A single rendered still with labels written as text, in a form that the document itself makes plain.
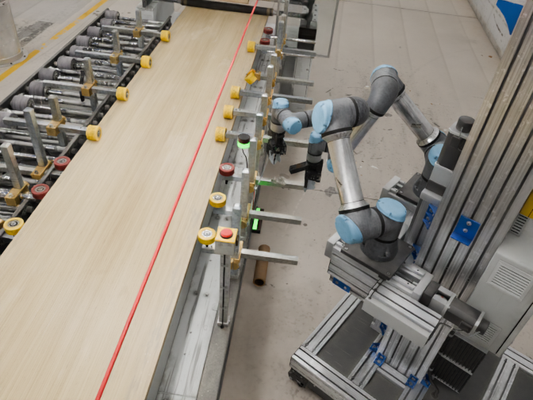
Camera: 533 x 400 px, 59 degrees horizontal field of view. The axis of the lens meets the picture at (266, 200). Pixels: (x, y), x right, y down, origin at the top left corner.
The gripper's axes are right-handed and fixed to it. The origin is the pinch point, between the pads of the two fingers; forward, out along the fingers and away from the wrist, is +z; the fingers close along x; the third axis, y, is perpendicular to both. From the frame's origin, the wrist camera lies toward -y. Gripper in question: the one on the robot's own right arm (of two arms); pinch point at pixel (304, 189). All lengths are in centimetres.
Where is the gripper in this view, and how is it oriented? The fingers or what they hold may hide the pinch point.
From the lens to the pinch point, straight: 249.5
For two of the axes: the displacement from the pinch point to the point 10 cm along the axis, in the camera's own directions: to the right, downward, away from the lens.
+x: 1.1, -6.4, 7.6
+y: 9.9, 1.3, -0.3
